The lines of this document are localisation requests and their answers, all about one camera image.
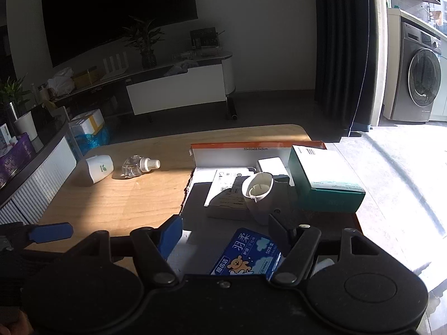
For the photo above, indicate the blue tissue packet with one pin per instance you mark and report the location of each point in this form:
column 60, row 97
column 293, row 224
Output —
column 244, row 254

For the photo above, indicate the green bamboo plant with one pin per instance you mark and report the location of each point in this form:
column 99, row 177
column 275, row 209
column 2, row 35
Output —
column 12, row 94

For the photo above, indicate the white plastic bag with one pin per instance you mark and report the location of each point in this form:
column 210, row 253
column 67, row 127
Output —
column 61, row 82

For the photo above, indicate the white mosquito repellent heater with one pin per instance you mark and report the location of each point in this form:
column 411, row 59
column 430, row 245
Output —
column 99, row 167

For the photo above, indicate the orange-rimmed cardboard box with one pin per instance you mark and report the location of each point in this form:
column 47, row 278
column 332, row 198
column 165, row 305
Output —
column 223, row 155

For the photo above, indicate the small white box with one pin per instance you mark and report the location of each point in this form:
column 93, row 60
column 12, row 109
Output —
column 324, row 266

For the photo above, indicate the clear liquid refill bottle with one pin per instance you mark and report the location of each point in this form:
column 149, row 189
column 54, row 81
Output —
column 138, row 166

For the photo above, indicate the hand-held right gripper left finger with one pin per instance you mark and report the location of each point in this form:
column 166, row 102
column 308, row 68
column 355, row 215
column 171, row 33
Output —
column 170, row 238

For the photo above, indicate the white labelled box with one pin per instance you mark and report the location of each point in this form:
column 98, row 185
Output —
column 227, row 195

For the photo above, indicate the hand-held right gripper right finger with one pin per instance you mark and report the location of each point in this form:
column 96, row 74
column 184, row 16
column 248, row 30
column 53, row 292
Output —
column 279, row 231

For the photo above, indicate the dark side table ribbed drawers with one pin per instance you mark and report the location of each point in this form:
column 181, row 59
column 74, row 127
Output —
column 42, row 174

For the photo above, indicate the white charger cube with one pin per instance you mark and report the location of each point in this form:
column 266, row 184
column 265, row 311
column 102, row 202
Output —
column 272, row 165

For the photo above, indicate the white router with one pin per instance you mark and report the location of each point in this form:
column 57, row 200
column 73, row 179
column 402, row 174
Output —
column 115, row 64

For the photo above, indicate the white TV cabinet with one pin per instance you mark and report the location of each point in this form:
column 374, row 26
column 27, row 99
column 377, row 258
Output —
column 174, row 90

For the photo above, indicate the potted plant dark vase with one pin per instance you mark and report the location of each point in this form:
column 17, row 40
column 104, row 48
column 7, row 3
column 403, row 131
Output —
column 146, row 45

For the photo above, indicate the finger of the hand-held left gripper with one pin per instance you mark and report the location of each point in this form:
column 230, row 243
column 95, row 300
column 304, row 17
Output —
column 52, row 232

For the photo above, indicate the yellow box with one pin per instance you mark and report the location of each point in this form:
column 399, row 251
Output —
column 86, row 76

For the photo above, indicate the black roll under cabinet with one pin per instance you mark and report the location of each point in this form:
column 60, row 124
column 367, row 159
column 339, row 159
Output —
column 232, row 110

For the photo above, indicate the white and green box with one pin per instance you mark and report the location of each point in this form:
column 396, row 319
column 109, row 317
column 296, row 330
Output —
column 324, row 178

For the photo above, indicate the white plug-in vaporizer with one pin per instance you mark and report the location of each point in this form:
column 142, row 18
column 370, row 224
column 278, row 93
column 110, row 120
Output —
column 260, row 195

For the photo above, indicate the dark blue curtain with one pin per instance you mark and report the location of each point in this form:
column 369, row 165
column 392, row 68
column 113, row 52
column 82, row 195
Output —
column 349, row 49

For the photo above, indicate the black television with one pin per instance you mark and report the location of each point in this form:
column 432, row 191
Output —
column 118, row 10

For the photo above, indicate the taped cardboard parcel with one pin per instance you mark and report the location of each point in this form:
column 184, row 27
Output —
column 87, row 122

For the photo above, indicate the crumpled cloth on cabinet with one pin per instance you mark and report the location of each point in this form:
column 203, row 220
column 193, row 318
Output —
column 180, row 67

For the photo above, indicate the blue plastic bags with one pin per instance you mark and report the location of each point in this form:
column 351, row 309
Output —
column 92, row 141

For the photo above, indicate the white medicine box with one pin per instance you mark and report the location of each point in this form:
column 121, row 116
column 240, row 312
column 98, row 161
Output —
column 4, row 136

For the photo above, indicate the white cup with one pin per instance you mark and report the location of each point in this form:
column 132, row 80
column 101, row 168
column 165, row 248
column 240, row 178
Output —
column 25, row 127

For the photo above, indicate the grey washing machine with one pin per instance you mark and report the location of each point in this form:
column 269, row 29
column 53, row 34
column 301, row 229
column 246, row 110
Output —
column 415, row 73

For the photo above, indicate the black framed box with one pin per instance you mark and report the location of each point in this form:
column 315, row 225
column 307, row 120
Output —
column 205, row 38

